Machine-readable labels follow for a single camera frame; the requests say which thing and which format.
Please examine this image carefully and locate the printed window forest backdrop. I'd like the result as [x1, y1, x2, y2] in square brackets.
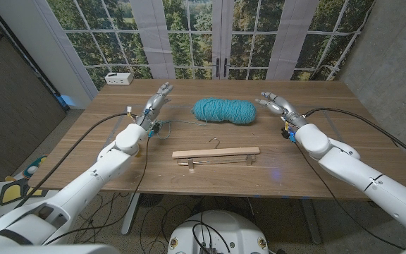
[46, 0, 376, 91]

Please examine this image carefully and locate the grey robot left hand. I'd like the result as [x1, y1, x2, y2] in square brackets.
[134, 81, 174, 132]

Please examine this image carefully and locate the black floor cable tangle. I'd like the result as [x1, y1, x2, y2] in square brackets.
[70, 192, 204, 254]

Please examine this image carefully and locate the grey table leg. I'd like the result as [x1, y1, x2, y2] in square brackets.
[300, 198, 322, 245]
[121, 193, 141, 236]

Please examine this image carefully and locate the white power strip box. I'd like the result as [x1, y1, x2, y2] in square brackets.
[104, 72, 135, 86]

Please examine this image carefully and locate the teal yarn skein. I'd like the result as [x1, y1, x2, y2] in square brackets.
[153, 97, 257, 140]

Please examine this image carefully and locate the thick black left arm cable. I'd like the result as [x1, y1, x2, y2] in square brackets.
[14, 111, 133, 210]

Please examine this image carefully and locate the dark round floor object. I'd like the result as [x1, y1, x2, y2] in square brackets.
[139, 193, 164, 208]

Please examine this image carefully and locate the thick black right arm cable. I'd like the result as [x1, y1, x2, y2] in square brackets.
[301, 107, 406, 167]

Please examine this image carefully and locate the wooden clip hanger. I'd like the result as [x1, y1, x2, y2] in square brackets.
[171, 137, 261, 171]

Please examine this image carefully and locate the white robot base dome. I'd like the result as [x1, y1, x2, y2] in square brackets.
[167, 210, 270, 254]

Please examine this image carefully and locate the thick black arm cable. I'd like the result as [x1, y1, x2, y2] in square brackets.
[301, 107, 406, 167]
[14, 111, 133, 210]

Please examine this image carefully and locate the blue plastic floor object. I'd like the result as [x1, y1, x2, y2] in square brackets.
[56, 94, 77, 110]

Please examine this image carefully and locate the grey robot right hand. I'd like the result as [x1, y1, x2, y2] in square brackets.
[254, 91, 309, 128]

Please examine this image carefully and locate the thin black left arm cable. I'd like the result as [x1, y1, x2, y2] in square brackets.
[43, 135, 151, 246]

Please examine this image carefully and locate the colourful printed floor mat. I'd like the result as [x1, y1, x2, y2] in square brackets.
[0, 155, 59, 219]

